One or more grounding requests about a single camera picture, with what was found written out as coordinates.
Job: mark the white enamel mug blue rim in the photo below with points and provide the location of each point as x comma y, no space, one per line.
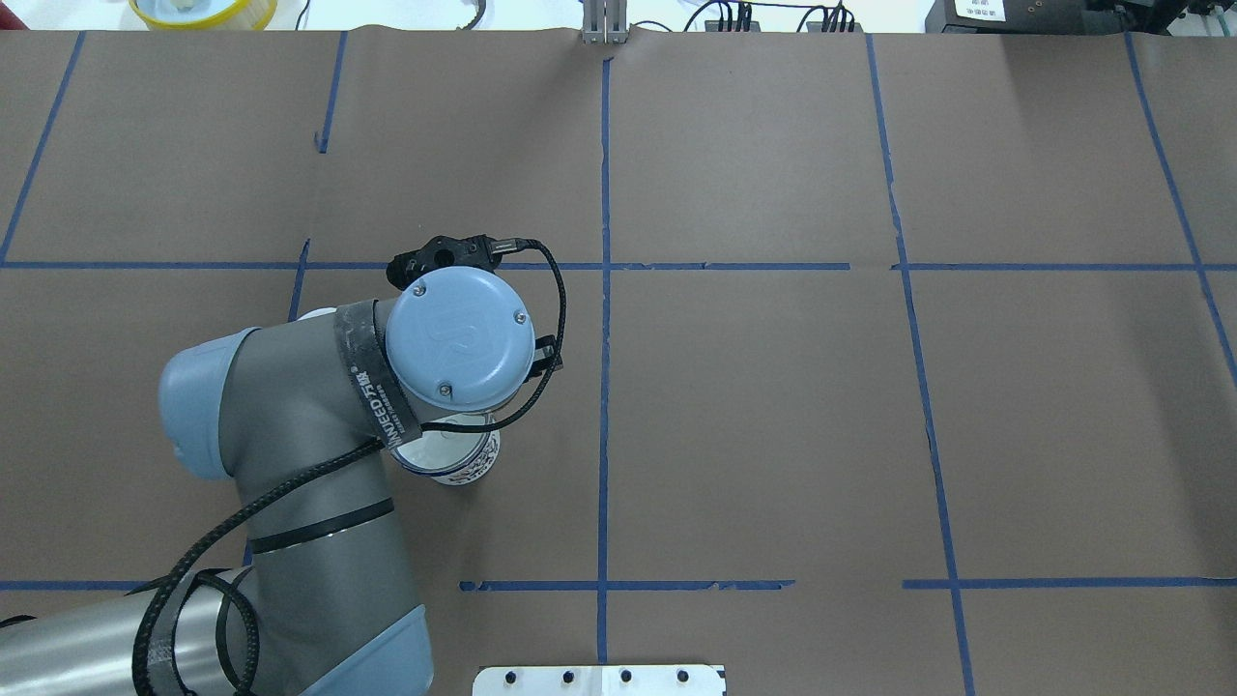
471,473

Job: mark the silver aluminium frame post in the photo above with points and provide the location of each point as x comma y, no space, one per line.
605,22

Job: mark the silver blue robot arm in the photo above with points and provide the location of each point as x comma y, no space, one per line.
309,588

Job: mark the yellow tape roll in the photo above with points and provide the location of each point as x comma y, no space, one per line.
205,15

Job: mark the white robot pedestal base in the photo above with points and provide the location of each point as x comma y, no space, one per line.
630,679

